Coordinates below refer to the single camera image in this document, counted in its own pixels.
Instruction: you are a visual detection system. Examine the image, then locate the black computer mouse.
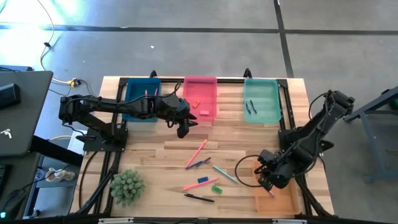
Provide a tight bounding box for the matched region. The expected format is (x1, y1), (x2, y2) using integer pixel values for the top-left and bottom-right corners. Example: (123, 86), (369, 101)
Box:
(0, 188), (27, 218)

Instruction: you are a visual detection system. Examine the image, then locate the black pen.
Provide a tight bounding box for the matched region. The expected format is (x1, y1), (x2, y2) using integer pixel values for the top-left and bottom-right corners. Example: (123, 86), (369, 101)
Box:
(183, 193), (216, 203)

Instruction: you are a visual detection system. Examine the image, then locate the teal plastic bin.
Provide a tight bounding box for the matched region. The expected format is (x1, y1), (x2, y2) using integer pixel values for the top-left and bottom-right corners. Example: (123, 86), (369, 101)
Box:
(243, 77), (282, 124)

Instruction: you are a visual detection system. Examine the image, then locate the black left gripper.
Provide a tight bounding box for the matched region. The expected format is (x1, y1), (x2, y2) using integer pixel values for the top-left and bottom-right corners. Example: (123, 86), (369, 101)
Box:
(152, 93), (198, 139)

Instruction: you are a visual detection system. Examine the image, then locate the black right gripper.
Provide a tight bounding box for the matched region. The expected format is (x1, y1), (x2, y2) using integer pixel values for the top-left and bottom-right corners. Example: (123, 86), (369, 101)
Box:
(257, 151), (297, 192)

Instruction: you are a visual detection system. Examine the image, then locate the teal pen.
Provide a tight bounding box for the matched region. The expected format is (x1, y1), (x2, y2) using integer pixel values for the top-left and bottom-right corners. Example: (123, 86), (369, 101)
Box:
(212, 165), (239, 184)

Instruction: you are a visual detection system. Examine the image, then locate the grey metal stand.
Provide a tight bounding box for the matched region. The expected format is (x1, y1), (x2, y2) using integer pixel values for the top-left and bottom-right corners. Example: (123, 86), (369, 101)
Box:
(343, 86), (398, 183)

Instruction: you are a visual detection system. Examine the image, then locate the black box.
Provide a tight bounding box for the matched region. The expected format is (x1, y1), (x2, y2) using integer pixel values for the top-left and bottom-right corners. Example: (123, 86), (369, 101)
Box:
(0, 83), (22, 110)

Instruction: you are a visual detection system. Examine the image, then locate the dark grey laptop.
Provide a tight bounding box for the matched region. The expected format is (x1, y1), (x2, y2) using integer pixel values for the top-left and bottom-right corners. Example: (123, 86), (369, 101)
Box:
(0, 70), (53, 156)

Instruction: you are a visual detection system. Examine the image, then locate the pink plastic bin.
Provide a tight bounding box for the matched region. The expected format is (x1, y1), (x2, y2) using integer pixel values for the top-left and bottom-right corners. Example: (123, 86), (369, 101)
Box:
(181, 76), (218, 122)

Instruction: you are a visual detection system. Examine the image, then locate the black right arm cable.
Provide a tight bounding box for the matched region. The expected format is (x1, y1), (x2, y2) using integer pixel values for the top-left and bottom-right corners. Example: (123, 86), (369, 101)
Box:
(234, 154), (265, 188)

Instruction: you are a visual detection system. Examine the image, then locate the black side desk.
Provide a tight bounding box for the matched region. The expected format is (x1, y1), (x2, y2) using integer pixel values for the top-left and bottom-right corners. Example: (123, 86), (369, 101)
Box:
(0, 135), (85, 224)

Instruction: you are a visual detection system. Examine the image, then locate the green artificial plant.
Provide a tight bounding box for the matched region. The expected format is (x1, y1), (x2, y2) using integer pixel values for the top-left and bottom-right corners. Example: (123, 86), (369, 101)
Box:
(109, 169), (147, 208)

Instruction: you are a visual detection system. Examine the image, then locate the orange plastic bin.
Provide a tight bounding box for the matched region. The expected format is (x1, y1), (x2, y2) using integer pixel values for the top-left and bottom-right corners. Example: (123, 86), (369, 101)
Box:
(251, 155), (302, 216)

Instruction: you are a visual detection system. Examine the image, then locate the yellow cable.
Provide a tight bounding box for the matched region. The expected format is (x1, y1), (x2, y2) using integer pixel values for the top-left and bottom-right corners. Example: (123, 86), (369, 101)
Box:
(36, 0), (78, 88)

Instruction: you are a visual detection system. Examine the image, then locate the blue plastic bin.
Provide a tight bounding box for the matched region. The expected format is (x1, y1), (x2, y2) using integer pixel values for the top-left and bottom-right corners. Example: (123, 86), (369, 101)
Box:
(121, 77), (162, 123)

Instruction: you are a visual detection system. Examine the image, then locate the black aluminium table frame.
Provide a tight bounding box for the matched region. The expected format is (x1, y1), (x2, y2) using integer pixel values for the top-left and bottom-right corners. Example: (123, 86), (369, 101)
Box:
(70, 67), (335, 224)

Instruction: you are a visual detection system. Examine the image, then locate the white curled object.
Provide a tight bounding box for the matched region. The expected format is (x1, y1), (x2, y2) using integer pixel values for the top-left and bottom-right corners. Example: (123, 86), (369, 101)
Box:
(45, 167), (76, 183)

